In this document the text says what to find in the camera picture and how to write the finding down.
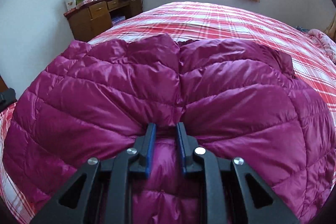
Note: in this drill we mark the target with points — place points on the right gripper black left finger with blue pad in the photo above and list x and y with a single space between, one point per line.
100 190

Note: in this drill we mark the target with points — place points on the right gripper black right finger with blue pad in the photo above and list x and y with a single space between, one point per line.
231 191

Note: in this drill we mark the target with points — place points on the magenta quilted down jacket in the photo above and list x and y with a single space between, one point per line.
170 103

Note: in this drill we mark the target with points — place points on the brown wooden desk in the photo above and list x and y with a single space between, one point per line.
94 18

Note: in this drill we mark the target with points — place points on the white gift box on desk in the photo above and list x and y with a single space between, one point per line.
70 4

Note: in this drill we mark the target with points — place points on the books in desk shelf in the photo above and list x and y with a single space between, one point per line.
117 20

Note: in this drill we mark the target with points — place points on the pink floral folded quilt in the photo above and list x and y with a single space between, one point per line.
326 42

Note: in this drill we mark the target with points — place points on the red white plaid bed sheet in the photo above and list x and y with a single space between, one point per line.
236 21

